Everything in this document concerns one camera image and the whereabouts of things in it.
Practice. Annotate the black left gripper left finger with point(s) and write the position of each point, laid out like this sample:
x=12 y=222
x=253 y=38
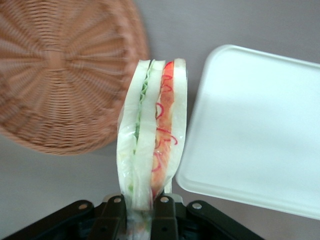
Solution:
x=112 y=217

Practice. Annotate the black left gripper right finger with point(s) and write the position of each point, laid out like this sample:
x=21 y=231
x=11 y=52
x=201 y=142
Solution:
x=165 y=220

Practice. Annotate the triangle sandwich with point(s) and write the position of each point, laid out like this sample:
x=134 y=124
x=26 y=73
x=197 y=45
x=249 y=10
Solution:
x=150 y=130

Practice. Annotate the beige plastic tray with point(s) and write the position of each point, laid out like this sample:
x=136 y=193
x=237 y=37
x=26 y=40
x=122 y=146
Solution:
x=250 y=130

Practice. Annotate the round brown wicker basket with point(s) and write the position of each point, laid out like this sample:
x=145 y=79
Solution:
x=62 y=75

